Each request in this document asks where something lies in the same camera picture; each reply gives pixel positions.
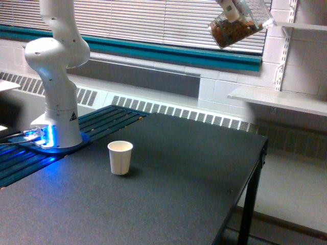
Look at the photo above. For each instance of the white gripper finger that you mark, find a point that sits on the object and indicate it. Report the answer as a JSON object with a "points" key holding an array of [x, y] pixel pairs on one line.
{"points": [[242, 7]]}

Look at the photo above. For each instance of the clear plastic cup with nuts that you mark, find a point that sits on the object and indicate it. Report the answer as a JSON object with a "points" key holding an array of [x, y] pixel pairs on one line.
{"points": [[231, 26]]}

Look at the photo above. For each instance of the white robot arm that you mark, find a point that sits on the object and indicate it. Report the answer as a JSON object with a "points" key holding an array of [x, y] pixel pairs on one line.
{"points": [[51, 57]]}

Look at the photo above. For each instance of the white window blinds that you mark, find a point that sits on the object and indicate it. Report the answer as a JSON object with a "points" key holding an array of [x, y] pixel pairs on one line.
{"points": [[176, 23]]}

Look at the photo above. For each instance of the white baseboard radiator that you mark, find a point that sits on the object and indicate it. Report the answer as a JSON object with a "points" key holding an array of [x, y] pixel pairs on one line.
{"points": [[96, 98]]}

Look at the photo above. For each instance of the white paper cup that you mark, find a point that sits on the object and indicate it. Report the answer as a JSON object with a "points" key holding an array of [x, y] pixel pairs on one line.
{"points": [[120, 156]]}

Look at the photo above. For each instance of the black table leg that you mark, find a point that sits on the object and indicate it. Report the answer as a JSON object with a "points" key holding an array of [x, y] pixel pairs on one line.
{"points": [[251, 192]]}

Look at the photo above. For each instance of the grey box at left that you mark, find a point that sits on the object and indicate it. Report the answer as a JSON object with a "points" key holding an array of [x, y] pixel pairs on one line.
{"points": [[6, 85]]}

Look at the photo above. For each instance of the white shelf bracket rail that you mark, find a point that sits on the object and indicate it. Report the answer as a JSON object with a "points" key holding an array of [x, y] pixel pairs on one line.
{"points": [[287, 29]]}

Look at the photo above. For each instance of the upper white wall shelf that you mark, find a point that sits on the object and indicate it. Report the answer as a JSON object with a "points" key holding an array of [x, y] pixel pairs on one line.
{"points": [[302, 26]]}

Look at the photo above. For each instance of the white wall shelf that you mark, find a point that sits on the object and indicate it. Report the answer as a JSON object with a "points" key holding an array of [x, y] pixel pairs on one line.
{"points": [[302, 26], [284, 100]]}

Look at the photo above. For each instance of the lower white wall shelf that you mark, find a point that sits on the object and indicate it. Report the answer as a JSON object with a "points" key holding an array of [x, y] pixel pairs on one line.
{"points": [[284, 100]]}

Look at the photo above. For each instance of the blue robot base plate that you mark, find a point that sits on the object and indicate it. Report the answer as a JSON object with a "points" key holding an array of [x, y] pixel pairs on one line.
{"points": [[58, 151]]}

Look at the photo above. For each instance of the blue slotted aluminium rail bed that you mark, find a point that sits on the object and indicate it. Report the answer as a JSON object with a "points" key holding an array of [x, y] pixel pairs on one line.
{"points": [[18, 162]]}

